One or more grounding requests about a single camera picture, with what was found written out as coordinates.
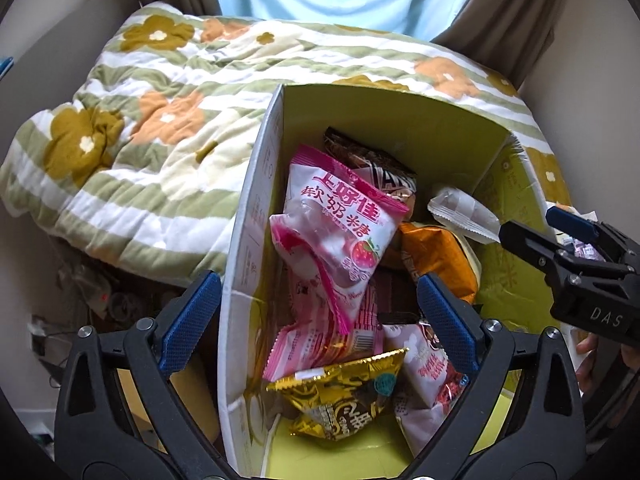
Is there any white translucent snack packet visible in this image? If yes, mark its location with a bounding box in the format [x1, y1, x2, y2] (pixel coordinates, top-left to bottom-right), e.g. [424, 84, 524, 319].
[427, 185, 500, 245]

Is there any right hand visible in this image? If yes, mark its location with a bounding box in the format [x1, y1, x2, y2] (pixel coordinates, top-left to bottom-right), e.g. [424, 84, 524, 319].
[574, 332, 640, 396]

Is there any yellow chocolate pillow snack bag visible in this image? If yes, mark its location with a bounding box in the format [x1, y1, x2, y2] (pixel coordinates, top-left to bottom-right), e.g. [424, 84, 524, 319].
[267, 348, 407, 441]

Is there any floral striped green quilt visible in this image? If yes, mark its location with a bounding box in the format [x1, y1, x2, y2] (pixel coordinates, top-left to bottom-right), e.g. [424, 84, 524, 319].
[1, 2, 570, 284]

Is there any brown striped snack bag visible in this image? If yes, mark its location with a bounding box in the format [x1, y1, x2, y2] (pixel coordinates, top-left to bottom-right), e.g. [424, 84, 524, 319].
[323, 128, 416, 204]

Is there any pink white snack bag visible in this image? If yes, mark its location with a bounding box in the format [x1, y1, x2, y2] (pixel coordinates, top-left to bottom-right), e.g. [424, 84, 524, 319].
[383, 322, 469, 456]

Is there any green cardboard snack box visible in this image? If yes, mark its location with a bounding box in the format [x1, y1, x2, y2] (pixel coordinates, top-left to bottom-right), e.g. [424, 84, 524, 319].
[217, 84, 565, 479]

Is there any orange snack bag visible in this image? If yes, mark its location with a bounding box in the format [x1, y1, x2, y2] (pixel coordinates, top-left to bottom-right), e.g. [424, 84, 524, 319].
[399, 222, 482, 304]

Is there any brown right curtain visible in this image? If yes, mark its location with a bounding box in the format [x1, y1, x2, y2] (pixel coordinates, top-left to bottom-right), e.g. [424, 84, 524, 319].
[433, 0, 566, 88]

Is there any pink strawberry candy bag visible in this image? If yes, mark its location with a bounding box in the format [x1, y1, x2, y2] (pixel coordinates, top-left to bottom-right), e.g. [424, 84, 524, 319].
[269, 144, 409, 334]

